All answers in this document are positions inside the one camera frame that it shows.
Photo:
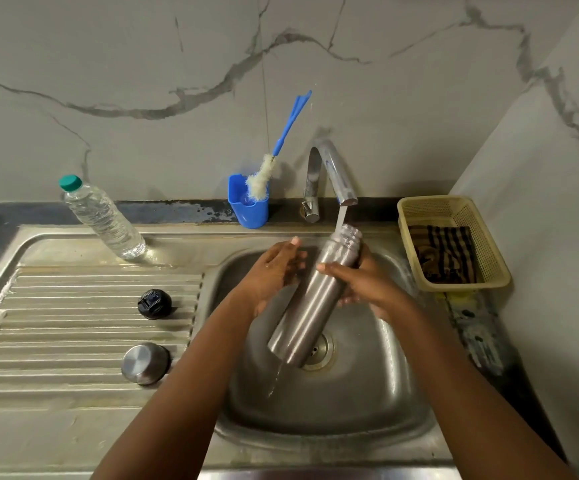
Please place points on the person's right forearm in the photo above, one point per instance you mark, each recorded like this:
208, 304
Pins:
469, 394

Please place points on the person's right hand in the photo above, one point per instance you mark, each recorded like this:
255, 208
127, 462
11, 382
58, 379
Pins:
369, 289

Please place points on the beige plastic basket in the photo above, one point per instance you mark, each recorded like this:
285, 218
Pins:
489, 244

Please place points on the person's left hand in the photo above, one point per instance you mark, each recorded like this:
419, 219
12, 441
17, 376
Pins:
264, 279

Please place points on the blue plastic brush holder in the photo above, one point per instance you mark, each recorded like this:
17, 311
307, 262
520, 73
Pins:
252, 214

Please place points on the stainless steel flask bottle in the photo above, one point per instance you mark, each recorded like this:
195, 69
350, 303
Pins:
309, 314

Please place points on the sink drain strainer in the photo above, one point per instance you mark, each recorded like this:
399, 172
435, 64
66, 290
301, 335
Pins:
323, 355

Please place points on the clear plastic bottle green cap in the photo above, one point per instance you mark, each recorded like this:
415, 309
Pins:
102, 217

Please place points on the black flask stopper lid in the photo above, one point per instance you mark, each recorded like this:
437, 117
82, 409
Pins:
154, 304

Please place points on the dark striped cloth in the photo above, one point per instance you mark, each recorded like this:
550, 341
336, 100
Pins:
444, 254

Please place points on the steel flask cap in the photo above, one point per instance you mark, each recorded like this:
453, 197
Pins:
144, 364

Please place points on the person's left forearm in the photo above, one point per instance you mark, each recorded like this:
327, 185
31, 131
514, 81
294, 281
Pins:
184, 394

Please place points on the chrome sink faucet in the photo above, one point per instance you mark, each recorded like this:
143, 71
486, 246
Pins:
337, 169

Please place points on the person's left thumb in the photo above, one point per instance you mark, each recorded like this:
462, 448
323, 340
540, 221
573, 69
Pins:
283, 248

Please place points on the person's right thumb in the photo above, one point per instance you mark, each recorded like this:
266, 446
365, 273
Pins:
334, 269

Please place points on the stainless steel sink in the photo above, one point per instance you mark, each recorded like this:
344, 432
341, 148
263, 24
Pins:
69, 419

